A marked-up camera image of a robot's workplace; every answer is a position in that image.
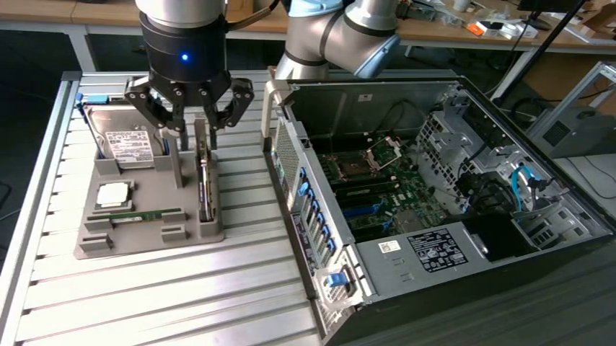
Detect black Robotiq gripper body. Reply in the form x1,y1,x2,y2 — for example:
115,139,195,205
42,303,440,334
139,17,232,105

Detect expansion card with bracket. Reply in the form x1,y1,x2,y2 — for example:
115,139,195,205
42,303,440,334
195,113,218,223

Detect hard disk drive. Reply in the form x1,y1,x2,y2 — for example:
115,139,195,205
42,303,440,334
75,92,167,170

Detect silver CPU chip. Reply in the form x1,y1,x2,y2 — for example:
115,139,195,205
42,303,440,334
95,182,134,210

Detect grey parts rack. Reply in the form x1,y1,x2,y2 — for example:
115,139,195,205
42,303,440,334
73,118,228,260

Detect long wooden desk grey legs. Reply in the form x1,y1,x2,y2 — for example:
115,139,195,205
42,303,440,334
0,0,290,73

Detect CPU socket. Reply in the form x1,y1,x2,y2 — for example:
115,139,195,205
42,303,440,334
329,153,381,183

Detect green RAM stick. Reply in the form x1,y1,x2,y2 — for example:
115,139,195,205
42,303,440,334
89,210,185,223

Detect metal socket cover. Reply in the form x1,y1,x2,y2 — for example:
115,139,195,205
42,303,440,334
366,136,405,170

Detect blue expansion slot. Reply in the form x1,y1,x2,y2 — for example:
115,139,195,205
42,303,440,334
345,202,387,221

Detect metal disk bay cage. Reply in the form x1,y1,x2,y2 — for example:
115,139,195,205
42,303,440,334
416,110,487,188

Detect cluttered wooden desk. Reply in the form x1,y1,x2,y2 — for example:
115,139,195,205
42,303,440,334
397,0,616,102

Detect green motherboard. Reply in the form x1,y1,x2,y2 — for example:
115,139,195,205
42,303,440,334
316,135,456,234

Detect metal computer part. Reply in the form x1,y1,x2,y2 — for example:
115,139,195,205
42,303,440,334
408,0,440,21

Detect grey power supply unit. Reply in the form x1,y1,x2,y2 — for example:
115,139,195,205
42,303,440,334
356,225,487,300

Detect white flat device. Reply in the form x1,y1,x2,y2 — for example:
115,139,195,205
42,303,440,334
497,22,539,40

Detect black monitor with stand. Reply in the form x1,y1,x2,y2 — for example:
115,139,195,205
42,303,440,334
517,0,579,32

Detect black fan shroud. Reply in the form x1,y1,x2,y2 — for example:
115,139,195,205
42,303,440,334
461,214,531,262

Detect black slanted pole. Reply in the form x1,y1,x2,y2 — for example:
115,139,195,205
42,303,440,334
488,0,591,100

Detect grey computer tower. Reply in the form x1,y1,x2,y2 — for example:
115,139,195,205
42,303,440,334
527,104,616,159

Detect black open PC case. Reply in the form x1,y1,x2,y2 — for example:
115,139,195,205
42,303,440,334
262,70,615,346

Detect brown cardboard box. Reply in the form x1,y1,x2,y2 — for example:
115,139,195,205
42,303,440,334
580,1,616,40

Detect grey case stop bracket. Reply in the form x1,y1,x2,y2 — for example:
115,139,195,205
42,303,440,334
260,79,294,140

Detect black looped case cable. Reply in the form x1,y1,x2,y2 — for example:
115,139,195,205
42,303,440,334
384,100,428,136

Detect blue SATA wire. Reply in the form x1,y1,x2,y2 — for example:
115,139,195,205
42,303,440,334
509,164,540,213

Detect grey flat wire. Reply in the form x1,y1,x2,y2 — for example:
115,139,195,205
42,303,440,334
511,201,563,221

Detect aluminium profile frame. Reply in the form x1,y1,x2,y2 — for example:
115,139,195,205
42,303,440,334
527,60,616,145

